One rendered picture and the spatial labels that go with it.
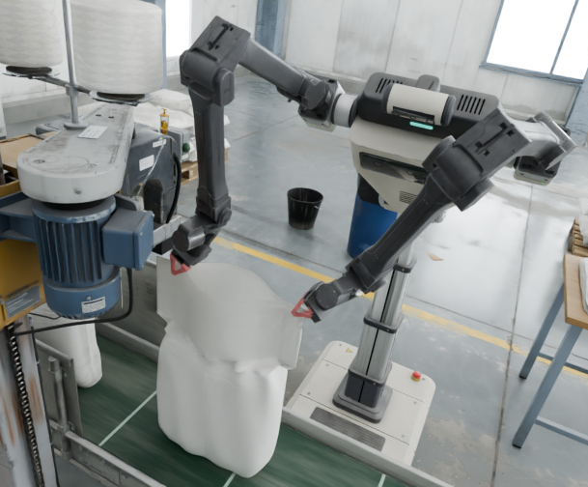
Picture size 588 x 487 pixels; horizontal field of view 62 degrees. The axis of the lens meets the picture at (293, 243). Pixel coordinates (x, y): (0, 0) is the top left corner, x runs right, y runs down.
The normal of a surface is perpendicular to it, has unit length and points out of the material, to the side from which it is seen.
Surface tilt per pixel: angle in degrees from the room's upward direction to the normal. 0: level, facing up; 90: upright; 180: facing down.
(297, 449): 0
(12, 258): 90
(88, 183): 91
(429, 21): 90
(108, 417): 0
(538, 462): 0
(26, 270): 90
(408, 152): 40
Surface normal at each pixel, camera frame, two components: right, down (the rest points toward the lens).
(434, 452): 0.12, -0.87
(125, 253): -0.04, 0.48
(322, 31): -0.44, 0.39
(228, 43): -0.19, -0.28
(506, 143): -0.34, -0.08
